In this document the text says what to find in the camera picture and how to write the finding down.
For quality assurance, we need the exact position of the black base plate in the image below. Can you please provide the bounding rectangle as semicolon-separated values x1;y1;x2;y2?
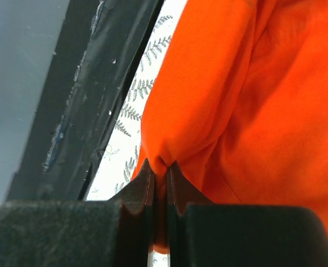
6;0;163;200

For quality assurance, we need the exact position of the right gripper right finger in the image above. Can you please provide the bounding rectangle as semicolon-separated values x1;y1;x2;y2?
167;164;328;267

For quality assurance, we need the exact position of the floral tablecloth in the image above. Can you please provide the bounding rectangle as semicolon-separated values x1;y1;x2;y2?
85;0;188;267

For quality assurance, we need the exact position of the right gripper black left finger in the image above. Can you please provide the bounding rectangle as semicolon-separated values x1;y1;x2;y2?
0;161;155;267

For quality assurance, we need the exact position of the orange t shirt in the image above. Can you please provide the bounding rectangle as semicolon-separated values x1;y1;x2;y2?
139;1;328;253

